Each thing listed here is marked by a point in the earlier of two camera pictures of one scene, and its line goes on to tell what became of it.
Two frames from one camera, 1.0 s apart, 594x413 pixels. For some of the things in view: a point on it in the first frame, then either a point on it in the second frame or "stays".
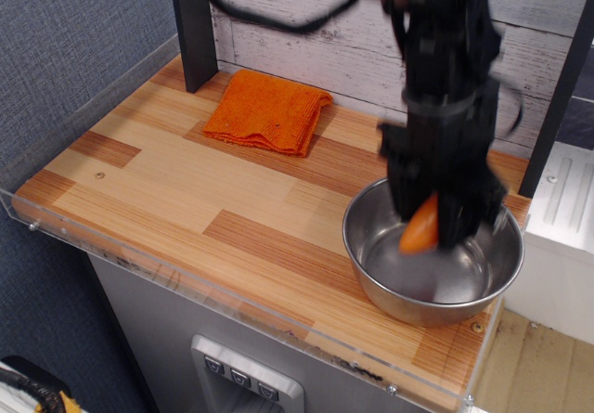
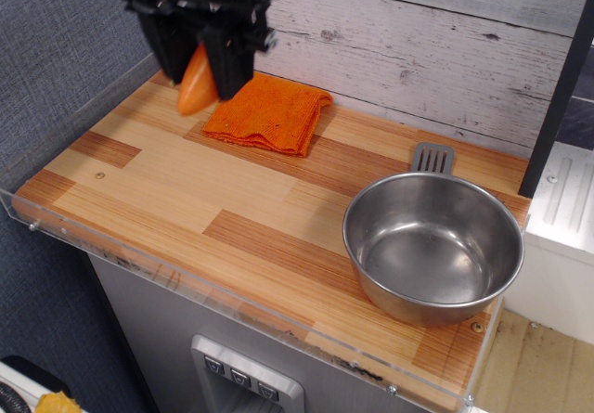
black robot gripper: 449,149 → 226,6
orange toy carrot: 419,234 → 199,88
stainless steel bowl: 457,285 stays
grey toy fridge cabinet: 159,320 stays
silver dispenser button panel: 229,381 stays
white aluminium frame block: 555,289 stays
